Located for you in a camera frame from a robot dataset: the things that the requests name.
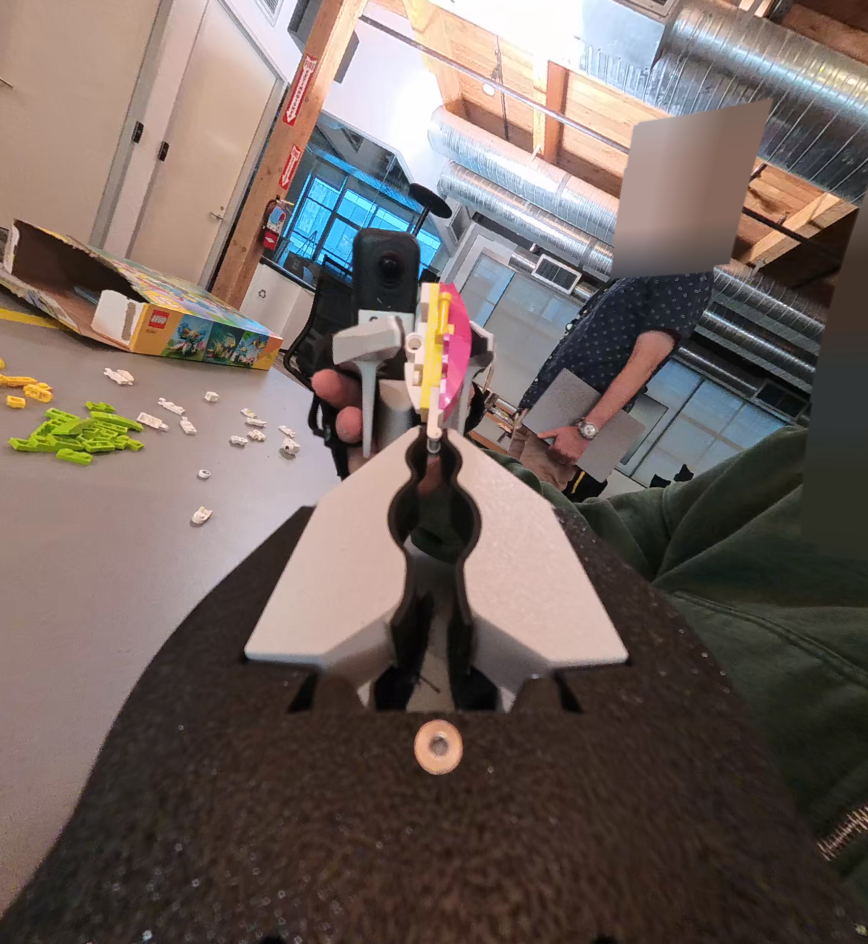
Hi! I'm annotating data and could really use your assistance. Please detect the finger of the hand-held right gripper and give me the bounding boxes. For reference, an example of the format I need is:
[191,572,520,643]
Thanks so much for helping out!
[333,313,405,458]
[465,323,496,432]

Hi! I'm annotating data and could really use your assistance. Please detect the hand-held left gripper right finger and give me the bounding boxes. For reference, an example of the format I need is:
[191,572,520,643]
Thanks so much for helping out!
[434,428,630,710]

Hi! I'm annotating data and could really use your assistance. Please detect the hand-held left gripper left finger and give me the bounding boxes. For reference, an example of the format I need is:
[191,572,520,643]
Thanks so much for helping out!
[244,428,435,709]

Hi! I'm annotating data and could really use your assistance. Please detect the pink yellow lego petal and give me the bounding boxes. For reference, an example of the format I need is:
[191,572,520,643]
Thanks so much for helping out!
[405,280,473,445]

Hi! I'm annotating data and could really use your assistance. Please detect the open cardboard lego box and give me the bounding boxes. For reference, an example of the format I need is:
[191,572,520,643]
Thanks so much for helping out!
[2,219,285,372]

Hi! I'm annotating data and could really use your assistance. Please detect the scattered white lego pieces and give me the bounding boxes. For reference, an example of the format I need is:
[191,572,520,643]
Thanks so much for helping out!
[102,366,302,526]

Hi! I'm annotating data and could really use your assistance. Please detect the pile of lime lego pieces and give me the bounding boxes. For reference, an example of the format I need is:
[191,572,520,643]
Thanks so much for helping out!
[8,400,145,466]

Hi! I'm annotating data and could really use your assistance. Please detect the person's right hand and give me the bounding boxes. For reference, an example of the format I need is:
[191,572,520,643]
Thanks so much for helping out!
[310,366,367,445]

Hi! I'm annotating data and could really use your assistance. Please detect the grey laptop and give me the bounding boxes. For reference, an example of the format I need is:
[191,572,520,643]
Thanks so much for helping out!
[522,367,646,480]

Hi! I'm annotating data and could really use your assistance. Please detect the white waste bin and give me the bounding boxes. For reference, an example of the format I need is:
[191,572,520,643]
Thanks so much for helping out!
[238,262,324,334]

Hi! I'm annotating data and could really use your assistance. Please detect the black disc on pole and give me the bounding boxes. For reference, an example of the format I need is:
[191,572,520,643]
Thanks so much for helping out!
[407,182,454,255]

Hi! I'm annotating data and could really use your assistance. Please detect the red fire extinguisher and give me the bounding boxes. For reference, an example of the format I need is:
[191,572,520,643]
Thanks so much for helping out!
[260,195,292,256]

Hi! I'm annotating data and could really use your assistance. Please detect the white door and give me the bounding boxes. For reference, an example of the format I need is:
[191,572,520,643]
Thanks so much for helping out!
[128,0,288,290]
[0,0,164,238]

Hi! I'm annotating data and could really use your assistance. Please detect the yellow tape strip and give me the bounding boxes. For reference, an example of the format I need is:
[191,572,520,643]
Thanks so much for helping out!
[0,301,60,330]

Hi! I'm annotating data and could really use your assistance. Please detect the white wall vent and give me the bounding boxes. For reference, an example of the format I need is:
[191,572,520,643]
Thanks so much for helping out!
[530,253,584,290]

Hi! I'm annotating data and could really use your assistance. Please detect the wooden post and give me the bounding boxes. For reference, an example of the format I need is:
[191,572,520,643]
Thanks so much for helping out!
[211,0,370,311]

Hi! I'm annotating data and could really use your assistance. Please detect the silver ventilation duct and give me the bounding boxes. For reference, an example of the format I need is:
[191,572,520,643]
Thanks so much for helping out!
[427,103,623,194]
[581,0,868,204]
[437,161,621,248]

